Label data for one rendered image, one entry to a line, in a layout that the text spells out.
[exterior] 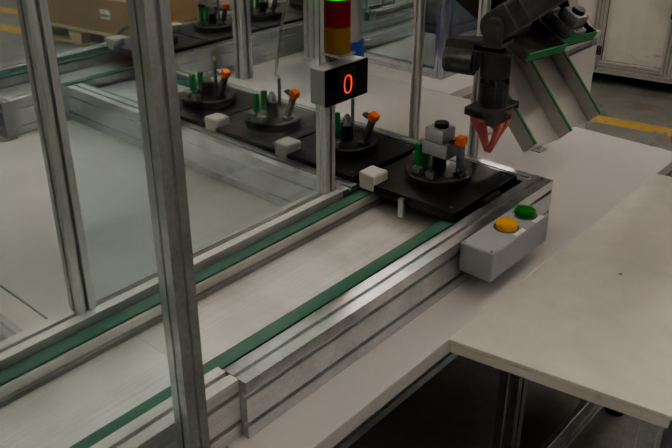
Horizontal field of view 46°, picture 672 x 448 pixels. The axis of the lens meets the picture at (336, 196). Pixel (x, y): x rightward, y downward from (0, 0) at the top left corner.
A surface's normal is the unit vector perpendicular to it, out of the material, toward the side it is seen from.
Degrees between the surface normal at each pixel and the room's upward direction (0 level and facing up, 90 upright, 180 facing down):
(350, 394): 0
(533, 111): 45
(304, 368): 90
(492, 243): 0
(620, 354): 0
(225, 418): 90
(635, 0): 90
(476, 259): 90
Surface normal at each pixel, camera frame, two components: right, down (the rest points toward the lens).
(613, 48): -0.53, 0.37
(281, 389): 0.75, 0.29
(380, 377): 0.00, -0.90
